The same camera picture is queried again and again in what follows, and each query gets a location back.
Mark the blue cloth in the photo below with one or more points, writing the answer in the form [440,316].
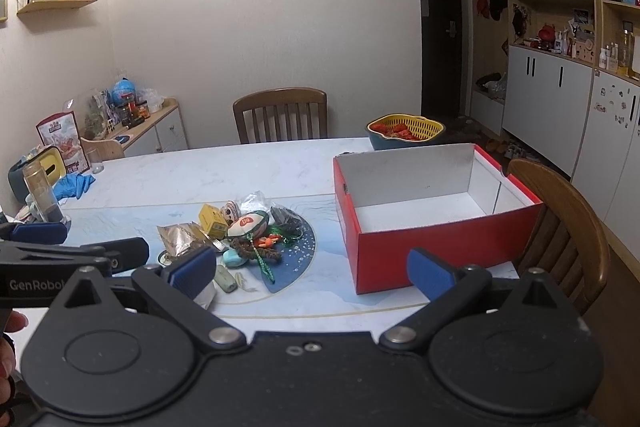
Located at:
[72,186]

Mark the clear plastic bag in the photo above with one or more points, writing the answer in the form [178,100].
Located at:
[255,201]

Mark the clear plastic bottle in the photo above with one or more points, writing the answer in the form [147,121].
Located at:
[42,192]

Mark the brown wooden chair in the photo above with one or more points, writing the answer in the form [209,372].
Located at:
[280,99]
[565,207]

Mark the white green plush toy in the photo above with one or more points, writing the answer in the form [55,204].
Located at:
[247,224]

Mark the black shoulder bag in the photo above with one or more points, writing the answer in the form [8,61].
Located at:
[498,2]

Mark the dark foil packet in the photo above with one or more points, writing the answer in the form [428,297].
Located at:
[285,221]

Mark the red printed bag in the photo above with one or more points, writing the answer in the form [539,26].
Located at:
[62,139]

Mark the white crumpled plastic bag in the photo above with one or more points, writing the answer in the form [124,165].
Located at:
[154,99]

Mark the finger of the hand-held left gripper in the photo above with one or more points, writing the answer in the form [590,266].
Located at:
[37,233]
[127,257]

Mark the person's left hand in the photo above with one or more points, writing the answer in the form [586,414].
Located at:
[11,322]

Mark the teal round case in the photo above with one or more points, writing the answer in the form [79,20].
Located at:
[233,259]

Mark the small white trinket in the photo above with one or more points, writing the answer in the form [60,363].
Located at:
[245,282]

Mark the red hanging bag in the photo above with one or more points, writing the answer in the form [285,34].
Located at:
[482,2]

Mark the white and wood wall cabinet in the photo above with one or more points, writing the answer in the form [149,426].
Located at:
[540,97]

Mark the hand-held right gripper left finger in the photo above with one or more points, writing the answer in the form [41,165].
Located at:
[192,268]

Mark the grey-green small tube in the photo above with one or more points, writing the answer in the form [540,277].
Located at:
[226,279]

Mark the pile of shoes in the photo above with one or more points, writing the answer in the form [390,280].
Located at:
[505,149]

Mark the red ornament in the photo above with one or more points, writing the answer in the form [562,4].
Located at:
[546,33]

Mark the small yellow box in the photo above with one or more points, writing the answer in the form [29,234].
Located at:
[212,219]

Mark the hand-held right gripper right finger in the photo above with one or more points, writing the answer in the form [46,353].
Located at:
[430,274]

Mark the wooden wall shelf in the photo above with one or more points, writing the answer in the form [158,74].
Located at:
[55,6]

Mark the blue round toy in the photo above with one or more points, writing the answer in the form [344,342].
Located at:
[124,91]

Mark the pale blue printed table mat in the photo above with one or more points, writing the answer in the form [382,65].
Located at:
[325,292]

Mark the pile of strawberries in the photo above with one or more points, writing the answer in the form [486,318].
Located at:
[400,129]

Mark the yellow oil bottle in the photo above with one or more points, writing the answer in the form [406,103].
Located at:
[625,54]

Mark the blue bowl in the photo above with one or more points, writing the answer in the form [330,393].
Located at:
[385,143]

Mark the yellow colander basket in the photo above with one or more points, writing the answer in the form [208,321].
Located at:
[431,125]

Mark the white sideboard wooden top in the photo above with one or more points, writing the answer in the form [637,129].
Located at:
[167,129]

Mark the orange crab charm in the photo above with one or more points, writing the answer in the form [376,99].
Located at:
[271,241]

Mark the red shoebox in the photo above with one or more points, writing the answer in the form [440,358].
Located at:
[425,252]

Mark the clear drinking glass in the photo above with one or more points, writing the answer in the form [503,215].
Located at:
[95,162]

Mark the dark glass jar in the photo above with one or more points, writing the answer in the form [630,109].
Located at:
[142,109]

